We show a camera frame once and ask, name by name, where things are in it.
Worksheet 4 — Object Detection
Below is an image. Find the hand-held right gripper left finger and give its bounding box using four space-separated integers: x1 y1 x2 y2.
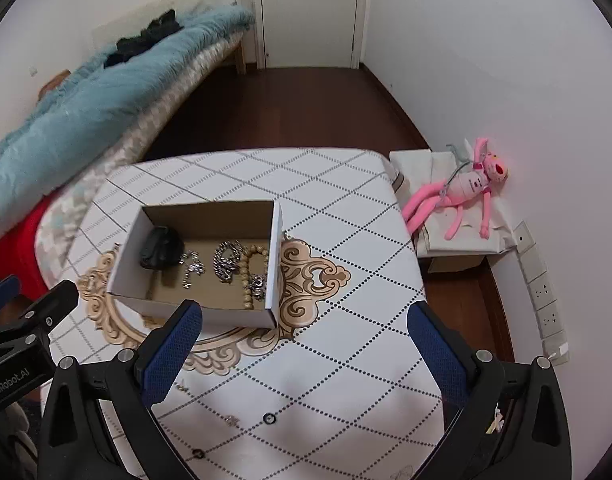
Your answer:
37 299 204 480

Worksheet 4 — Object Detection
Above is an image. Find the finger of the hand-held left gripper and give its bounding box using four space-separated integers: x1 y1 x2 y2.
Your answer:
0 276 24 317
8 280 80 335

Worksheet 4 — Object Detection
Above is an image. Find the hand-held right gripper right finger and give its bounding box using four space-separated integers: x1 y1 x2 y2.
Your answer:
406 300 574 480

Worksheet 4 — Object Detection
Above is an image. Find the white cardboard box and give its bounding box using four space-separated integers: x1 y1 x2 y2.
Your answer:
107 200 285 329

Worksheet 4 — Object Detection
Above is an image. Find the red cloth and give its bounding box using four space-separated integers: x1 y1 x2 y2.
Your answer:
0 195 55 302

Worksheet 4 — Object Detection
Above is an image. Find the grey cloth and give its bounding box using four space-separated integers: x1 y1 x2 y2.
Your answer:
0 402 39 480

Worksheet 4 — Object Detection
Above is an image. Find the black pouch in box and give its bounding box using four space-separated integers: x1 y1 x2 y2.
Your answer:
138 226 185 271

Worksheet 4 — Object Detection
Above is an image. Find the pink plush toy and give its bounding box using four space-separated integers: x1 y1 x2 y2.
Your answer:
402 136 510 240

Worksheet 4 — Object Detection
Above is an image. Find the white diamond-pattern tablecloth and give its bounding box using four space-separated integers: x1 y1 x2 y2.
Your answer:
36 147 447 480

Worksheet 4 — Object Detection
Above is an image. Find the brown wooden object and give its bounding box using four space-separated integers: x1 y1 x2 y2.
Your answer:
38 72 72 99

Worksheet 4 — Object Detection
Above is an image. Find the light blue fluffy blanket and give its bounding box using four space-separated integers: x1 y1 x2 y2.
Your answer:
0 2 255 247

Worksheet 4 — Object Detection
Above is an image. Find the black clothing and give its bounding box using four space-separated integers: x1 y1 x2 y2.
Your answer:
103 9 185 68

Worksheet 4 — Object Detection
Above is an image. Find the white door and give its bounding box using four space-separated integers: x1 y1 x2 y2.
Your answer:
258 0 363 69

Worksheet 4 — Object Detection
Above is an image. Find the silver pendant necklace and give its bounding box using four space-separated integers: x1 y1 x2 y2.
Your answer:
178 251 207 290

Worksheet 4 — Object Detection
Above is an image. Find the beige beaded bracelet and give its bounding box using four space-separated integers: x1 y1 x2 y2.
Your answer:
238 244 271 311

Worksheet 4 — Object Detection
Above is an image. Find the silver chain necklace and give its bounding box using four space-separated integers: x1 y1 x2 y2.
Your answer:
213 241 244 282

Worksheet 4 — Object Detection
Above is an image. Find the grey wire hanger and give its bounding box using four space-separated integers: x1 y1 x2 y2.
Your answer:
438 142 480 202

